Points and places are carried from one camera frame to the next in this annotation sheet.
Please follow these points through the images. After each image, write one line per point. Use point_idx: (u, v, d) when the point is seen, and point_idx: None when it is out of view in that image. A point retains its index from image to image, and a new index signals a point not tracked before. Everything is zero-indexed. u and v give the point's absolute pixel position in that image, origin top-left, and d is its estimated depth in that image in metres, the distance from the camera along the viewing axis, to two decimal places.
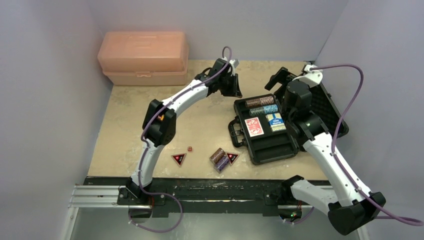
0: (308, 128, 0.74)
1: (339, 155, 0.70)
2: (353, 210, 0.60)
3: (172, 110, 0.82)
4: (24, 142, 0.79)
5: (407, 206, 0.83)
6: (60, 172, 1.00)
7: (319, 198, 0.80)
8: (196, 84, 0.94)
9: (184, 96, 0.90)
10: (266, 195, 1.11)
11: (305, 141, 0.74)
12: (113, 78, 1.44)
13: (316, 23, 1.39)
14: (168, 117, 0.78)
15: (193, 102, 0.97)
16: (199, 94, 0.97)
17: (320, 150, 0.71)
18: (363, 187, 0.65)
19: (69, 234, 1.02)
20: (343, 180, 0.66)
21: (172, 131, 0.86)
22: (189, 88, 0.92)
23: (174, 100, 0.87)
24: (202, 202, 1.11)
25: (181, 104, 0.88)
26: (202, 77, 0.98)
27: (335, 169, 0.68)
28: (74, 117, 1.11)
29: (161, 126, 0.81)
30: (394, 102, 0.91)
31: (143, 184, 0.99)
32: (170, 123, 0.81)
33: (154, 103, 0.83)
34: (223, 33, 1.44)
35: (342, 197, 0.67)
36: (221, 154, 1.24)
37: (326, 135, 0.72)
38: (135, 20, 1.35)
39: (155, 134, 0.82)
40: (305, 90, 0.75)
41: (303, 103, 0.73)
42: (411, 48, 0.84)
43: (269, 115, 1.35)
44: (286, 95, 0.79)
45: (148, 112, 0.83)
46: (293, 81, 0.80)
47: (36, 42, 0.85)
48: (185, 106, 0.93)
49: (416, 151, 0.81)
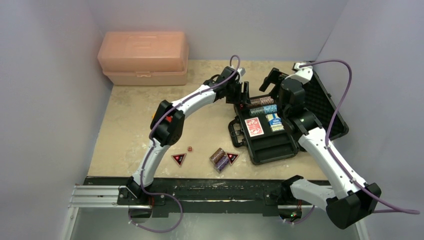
0: (302, 123, 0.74)
1: (333, 148, 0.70)
2: (349, 200, 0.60)
3: (180, 111, 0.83)
4: (24, 142, 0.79)
5: (406, 207, 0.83)
6: (60, 171, 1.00)
7: (318, 196, 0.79)
8: (205, 88, 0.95)
9: (193, 99, 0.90)
10: (266, 195, 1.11)
11: (300, 136, 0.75)
12: (113, 78, 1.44)
13: (316, 23, 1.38)
14: (177, 117, 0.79)
15: (200, 106, 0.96)
16: (207, 99, 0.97)
17: (314, 144, 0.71)
18: (358, 179, 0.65)
19: (69, 234, 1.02)
20: (338, 172, 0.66)
21: (179, 133, 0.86)
22: (198, 92, 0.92)
23: (184, 102, 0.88)
24: (202, 202, 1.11)
25: (189, 107, 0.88)
26: (210, 83, 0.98)
27: (329, 162, 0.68)
28: (74, 117, 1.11)
29: (170, 126, 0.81)
30: (393, 102, 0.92)
31: (144, 184, 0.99)
32: (179, 124, 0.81)
33: (164, 103, 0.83)
34: (223, 33, 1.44)
35: (338, 189, 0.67)
36: (221, 154, 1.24)
37: (320, 130, 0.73)
38: (134, 20, 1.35)
39: (162, 133, 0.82)
40: (298, 87, 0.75)
41: (296, 99, 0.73)
42: (410, 49, 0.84)
43: (269, 115, 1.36)
44: (280, 92, 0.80)
45: (157, 112, 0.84)
46: (287, 78, 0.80)
47: (36, 41, 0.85)
48: (193, 109, 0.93)
49: (415, 151, 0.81)
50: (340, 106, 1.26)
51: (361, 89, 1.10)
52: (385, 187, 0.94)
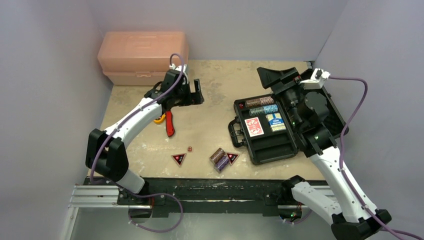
0: (317, 141, 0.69)
1: (347, 171, 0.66)
2: (360, 228, 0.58)
3: (119, 138, 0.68)
4: (24, 142, 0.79)
5: (406, 207, 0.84)
6: (59, 171, 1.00)
7: (322, 208, 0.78)
8: (147, 103, 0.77)
9: (131, 120, 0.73)
10: (266, 195, 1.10)
11: (313, 154, 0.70)
12: (113, 78, 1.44)
13: (316, 23, 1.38)
14: (114, 148, 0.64)
15: (145, 125, 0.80)
16: (153, 114, 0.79)
17: (328, 165, 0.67)
18: (370, 205, 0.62)
19: (69, 234, 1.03)
20: (350, 197, 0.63)
21: (124, 162, 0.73)
22: (138, 109, 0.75)
23: (120, 126, 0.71)
24: (202, 202, 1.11)
25: (129, 129, 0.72)
26: (152, 94, 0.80)
27: (342, 185, 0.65)
28: (74, 117, 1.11)
29: (109, 159, 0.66)
30: (392, 103, 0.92)
31: (136, 191, 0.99)
32: (119, 154, 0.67)
33: (94, 133, 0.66)
34: (223, 33, 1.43)
35: (347, 212, 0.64)
36: (221, 154, 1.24)
37: (334, 149, 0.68)
38: (135, 20, 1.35)
39: (104, 171, 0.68)
40: (323, 105, 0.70)
41: (318, 119, 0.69)
42: (411, 49, 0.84)
43: (269, 115, 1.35)
44: (301, 106, 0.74)
45: (88, 144, 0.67)
46: (311, 92, 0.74)
47: (36, 41, 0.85)
48: (136, 131, 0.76)
49: (415, 151, 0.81)
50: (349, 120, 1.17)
51: (360, 89, 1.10)
52: (385, 188, 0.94)
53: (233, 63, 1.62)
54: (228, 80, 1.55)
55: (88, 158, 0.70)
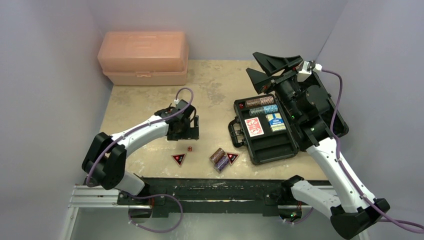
0: (313, 133, 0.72)
1: (344, 162, 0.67)
2: (359, 218, 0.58)
3: (122, 146, 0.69)
4: (25, 142, 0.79)
5: (405, 208, 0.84)
6: (59, 171, 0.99)
7: (322, 202, 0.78)
8: (155, 119, 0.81)
9: (138, 132, 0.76)
10: (266, 195, 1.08)
11: (309, 146, 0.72)
12: (113, 78, 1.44)
13: (317, 22, 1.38)
14: (115, 154, 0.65)
15: (149, 139, 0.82)
16: (159, 131, 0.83)
17: (325, 156, 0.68)
18: (368, 194, 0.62)
19: (69, 234, 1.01)
20: (348, 187, 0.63)
21: (120, 173, 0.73)
22: (147, 123, 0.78)
23: (127, 135, 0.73)
24: (202, 202, 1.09)
25: (134, 140, 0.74)
26: (162, 113, 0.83)
27: (340, 175, 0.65)
28: (73, 116, 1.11)
29: (106, 166, 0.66)
30: (391, 103, 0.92)
31: (134, 193, 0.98)
32: (118, 162, 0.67)
33: (100, 137, 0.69)
34: (223, 32, 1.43)
35: (345, 203, 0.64)
36: (221, 154, 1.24)
37: (331, 140, 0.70)
38: (134, 20, 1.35)
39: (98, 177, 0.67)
40: (323, 100, 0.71)
41: (318, 114, 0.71)
42: (411, 49, 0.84)
43: (269, 115, 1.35)
44: (301, 100, 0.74)
45: (91, 147, 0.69)
46: (313, 85, 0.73)
47: (35, 41, 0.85)
48: (139, 144, 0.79)
49: (416, 151, 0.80)
50: (338, 106, 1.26)
51: (360, 89, 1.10)
52: (384, 188, 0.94)
53: (233, 63, 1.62)
54: (228, 80, 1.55)
55: (85, 161, 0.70)
